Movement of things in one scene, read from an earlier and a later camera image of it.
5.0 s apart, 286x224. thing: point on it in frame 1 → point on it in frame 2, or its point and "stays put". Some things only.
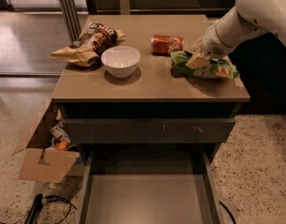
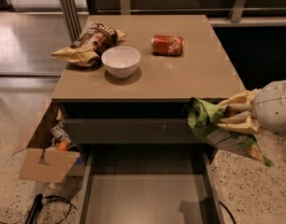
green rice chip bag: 221,68 → 203,117
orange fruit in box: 63,146 stays put
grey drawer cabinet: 150,120 stays put
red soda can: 165,44 stays put
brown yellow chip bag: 86,49 stays put
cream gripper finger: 197,45 → 245,122
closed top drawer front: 150,131 stays put
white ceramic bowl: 121,62 stays put
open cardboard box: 40,160 stays put
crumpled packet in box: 60,133 stays put
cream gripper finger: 198,61 → 243,102
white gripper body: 212,45 → 275,106
